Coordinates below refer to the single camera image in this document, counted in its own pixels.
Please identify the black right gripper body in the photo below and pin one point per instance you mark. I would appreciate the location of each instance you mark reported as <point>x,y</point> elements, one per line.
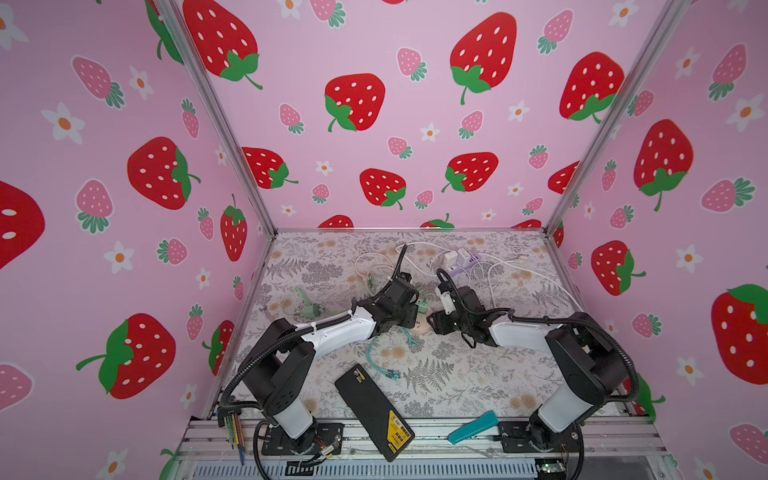
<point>449,321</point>

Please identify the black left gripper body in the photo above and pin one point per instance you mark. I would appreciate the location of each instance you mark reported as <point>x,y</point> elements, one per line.
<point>407,317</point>

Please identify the round pink power socket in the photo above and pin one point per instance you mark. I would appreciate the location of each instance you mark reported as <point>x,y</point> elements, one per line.
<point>422,326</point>

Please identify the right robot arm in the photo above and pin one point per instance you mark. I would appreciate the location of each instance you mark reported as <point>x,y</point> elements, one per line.
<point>595,368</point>

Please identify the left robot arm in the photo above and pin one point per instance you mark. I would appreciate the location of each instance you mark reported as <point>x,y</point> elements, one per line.
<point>271,377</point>

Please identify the white charger plug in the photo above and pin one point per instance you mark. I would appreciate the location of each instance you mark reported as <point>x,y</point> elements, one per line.
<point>457,258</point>

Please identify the purple power strip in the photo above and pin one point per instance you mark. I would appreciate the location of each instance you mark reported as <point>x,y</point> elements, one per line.
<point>456,271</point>

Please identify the teal plastic tool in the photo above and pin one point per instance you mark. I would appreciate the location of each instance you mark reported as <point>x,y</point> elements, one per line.
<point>484,422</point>

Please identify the black rectangular device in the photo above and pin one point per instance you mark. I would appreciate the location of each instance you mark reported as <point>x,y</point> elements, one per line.
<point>386,427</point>

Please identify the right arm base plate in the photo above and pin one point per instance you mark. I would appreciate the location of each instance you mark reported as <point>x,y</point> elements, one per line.
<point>520,437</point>

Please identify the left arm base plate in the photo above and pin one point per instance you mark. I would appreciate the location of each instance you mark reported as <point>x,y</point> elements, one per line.
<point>324,438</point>

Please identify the aluminium front rail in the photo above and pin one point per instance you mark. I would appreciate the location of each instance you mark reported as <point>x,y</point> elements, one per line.
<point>604,448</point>

